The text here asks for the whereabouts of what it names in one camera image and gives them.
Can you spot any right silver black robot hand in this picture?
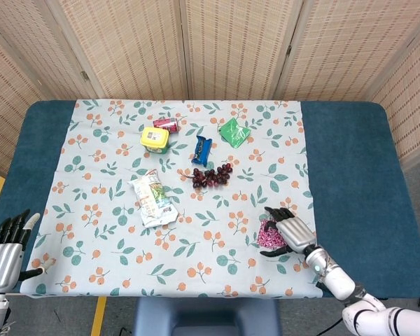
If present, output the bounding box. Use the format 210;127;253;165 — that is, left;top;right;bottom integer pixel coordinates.
258;206;319;259

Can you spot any bamboo folding screen panel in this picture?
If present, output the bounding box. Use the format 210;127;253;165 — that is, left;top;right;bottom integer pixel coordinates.
180;0;304;101
0;17;48;176
365;20;420;172
0;0;106;101
272;0;420;102
45;0;192;101

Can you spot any green foil packet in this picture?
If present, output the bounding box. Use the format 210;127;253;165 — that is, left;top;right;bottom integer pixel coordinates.
218;118;252;149

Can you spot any white crinkled snack bag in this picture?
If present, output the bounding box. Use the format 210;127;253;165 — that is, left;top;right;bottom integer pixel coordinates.
127;169;179;229

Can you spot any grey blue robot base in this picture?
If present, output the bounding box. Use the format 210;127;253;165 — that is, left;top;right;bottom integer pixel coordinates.
132;297;283;336

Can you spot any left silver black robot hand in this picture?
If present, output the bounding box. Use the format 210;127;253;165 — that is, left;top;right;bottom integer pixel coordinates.
0;209;56;293

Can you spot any teal blue table cover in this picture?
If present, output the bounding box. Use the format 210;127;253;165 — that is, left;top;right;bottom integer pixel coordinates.
0;99;420;302

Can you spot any red soda can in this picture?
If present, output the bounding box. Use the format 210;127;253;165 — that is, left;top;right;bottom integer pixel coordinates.
152;118;181;134

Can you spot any floral leaf print tablecloth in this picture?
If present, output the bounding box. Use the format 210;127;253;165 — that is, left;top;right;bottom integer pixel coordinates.
19;99;325;299

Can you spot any pink patterned snack packet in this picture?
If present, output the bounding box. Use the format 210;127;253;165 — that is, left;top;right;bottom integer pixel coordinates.
257;218;288;250

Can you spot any green tub with yellow lid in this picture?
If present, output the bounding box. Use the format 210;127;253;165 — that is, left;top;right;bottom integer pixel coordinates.
140;126;172;155

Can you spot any blue snack bar wrapper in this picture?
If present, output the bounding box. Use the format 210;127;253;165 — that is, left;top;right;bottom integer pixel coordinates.
190;135;214;167

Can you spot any bunch of dark red grapes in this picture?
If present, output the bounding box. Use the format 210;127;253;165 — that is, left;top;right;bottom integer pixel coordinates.
177;162;234;190

